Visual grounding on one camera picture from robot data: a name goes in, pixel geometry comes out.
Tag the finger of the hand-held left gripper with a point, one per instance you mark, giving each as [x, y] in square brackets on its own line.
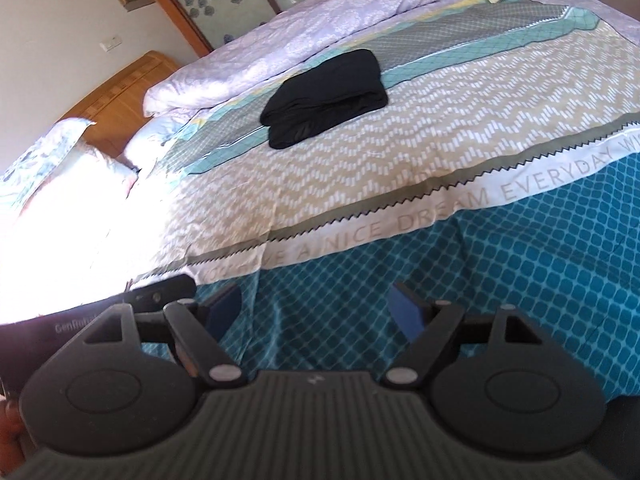
[170, 287]

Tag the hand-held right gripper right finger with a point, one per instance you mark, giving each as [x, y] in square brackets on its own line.
[407, 312]

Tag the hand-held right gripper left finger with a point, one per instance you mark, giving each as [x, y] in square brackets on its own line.
[225, 312]

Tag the black pants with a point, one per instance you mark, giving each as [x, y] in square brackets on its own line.
[325, 97]

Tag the person's left hand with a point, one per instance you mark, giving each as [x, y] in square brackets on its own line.
[7, 425]

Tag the white pillow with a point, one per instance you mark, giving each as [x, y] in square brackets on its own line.
[90, 180]

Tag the patterned teal beige bed sheet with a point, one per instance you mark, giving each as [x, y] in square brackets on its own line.
[380, 170]

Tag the floral pillow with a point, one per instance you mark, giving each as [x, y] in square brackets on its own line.
[45, 155]

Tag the wooden headboard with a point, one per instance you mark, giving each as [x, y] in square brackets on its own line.
[125, 100]

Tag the lilac quilt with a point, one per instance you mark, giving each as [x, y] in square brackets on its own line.
[310, 30]

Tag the white wall switch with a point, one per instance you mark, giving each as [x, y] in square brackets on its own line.
[111, 43]

